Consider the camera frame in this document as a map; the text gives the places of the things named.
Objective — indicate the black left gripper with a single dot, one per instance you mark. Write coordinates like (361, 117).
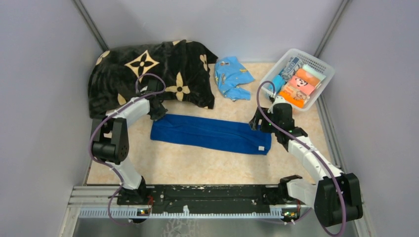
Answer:
(160, 114)

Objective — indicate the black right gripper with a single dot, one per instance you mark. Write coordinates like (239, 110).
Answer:
(254, 122)

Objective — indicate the dark blue towel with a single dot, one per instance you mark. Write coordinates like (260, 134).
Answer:
(222, 135)

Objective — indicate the bright blue terry towel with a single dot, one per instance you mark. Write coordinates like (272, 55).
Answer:
(278, 83)

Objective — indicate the white blue printed towel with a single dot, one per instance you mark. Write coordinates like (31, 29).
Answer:
(292, 66)

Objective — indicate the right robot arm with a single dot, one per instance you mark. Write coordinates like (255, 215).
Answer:
(335, 196)

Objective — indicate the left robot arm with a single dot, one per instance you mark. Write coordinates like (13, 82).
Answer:
(109, 142)

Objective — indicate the black blanket with beige flowers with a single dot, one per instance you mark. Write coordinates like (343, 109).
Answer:
(121, 73)

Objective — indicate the orange bear rolled towel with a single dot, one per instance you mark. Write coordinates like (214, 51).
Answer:
(294, 95)

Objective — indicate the light blue patterned cloth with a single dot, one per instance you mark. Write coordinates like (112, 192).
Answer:
(229, 75)

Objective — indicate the pink panda rolled towel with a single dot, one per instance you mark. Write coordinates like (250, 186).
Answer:
(301, 85)

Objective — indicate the mint green rolled towel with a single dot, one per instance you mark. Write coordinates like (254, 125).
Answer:
(313, 72)

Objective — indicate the white plastic basket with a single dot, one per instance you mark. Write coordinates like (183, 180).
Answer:
(312, 61)

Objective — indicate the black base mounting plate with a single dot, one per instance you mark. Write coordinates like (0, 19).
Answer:
(207, 199)

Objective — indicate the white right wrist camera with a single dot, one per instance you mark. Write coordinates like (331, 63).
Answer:
(277, 100)

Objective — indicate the aluminium frame rail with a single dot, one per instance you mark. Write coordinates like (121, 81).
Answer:
(103, 202)

